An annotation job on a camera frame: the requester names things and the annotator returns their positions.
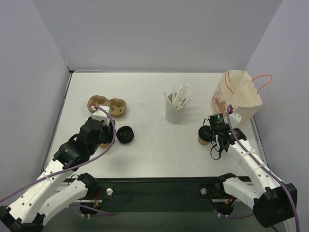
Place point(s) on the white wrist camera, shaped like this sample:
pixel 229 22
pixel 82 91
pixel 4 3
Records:
pixel 235 118
pixel 99 114

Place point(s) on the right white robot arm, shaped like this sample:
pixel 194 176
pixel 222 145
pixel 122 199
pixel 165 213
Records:
pixel 271 200

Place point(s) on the stack of black lids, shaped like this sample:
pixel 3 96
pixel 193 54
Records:
pixel 125 134

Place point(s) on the single brown paper cup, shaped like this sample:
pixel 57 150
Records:
pixel 202 142

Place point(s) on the paper takeout bag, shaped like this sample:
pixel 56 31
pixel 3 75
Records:
pixel 238 89

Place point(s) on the white straw holder cup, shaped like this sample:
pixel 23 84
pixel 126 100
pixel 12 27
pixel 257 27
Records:
pixel 173 115

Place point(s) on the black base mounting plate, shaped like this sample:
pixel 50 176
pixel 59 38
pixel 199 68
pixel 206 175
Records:
pixel 152 195

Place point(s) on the stack of brown paper cups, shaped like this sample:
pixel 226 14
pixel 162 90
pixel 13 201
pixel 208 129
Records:
pixel 104 146

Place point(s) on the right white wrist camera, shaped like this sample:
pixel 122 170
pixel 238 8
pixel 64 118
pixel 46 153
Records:
pixel 235 118

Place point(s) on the black cup lid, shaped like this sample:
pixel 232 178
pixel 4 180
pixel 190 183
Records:
pixel 205 133

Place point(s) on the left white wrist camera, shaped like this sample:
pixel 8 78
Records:
pixel 99 114

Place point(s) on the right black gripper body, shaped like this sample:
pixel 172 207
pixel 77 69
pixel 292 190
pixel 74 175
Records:
pixel 205 132

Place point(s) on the brown cardboard cup carrier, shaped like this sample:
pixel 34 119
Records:
pixel 117 106

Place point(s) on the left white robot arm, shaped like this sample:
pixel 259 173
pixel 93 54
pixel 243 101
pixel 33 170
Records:
pixel 38 204

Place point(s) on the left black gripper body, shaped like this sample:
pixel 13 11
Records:
pixel 109 133

